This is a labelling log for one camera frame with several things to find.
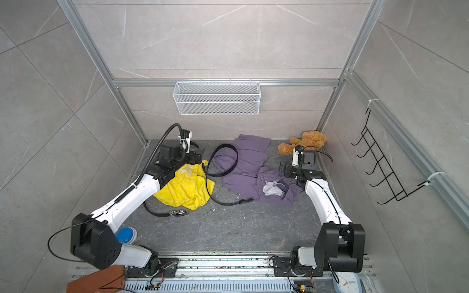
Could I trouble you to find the purple garment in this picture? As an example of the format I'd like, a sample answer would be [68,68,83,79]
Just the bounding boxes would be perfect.
[212,134,304,206]

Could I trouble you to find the metal base rail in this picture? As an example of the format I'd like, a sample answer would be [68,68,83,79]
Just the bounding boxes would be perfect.
[69,252,378,293]

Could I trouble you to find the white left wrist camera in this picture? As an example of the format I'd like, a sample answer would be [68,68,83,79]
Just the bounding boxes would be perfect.
[179,129,192,153]

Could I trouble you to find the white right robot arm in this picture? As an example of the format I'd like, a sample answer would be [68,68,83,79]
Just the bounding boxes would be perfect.
[279,146,366,277]

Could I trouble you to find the brown leather object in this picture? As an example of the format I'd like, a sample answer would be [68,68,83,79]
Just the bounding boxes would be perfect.
[66,266,125,293]

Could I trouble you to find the white analog clock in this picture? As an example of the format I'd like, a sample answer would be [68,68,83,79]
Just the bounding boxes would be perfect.
[332,272,363,293]

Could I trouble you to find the white wire mesh basket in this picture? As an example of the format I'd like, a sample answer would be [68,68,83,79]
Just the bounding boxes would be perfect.
[173,81,261,115]

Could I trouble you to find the brown teddy bear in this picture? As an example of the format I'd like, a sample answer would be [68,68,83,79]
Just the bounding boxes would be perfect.
[278,131,327,155]

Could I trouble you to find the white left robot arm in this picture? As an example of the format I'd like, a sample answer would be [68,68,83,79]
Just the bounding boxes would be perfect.
[70,123,202,275]

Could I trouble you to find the black wire hook rack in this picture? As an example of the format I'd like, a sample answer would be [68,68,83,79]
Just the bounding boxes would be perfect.
[351,108,431,205]

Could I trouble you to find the yellow trousers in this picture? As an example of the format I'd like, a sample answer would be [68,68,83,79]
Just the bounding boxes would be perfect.
[153,160,216,211]

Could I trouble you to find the blue white round button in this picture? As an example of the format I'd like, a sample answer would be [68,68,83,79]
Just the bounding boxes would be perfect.
[116,227,138,245]

